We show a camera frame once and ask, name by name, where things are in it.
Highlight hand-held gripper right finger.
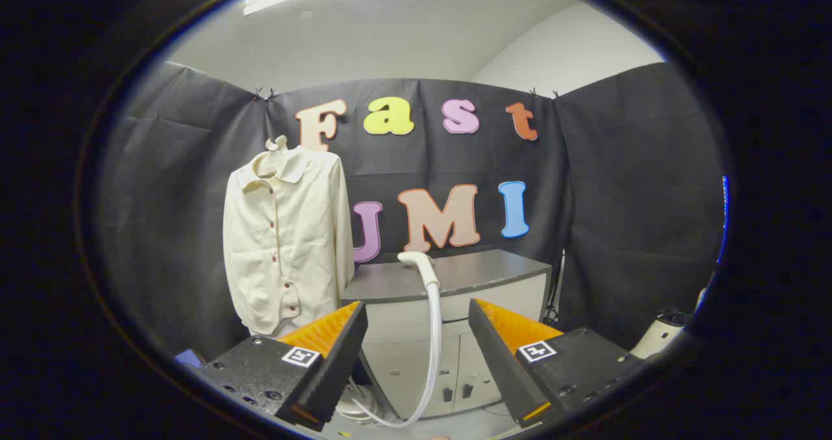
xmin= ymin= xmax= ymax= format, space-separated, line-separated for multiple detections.
xmin=468 ymin=298 xmax=641 ymax=428

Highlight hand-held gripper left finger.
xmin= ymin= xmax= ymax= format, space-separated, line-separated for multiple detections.
xmin=192 ymin=300 xmax=369 ymax=433

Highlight cream button-up shirt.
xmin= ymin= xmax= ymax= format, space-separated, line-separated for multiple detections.
xmin=223 ymin=144 xmax=356 ymax=337

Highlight grey round steamer base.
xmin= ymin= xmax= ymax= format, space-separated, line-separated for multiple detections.
xmin=335 ymin=382 xmax=385 ymax=424

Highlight white clothes hanger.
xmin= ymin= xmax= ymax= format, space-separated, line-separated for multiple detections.
xmin=265 ymin=135 xmax=290 ymax=168

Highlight white cabinet with grey top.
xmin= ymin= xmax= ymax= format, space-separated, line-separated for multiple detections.
xmin=340 ymin=250 xmax=553 ymax=421

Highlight white cylindrical appliance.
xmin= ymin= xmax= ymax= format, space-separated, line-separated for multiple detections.
xmin=629 ymin=309 xmax=693 ymax=361

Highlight black cables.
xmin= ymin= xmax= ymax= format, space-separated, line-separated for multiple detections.
xmin=543 ymin=248 xmax=566 ymax=324

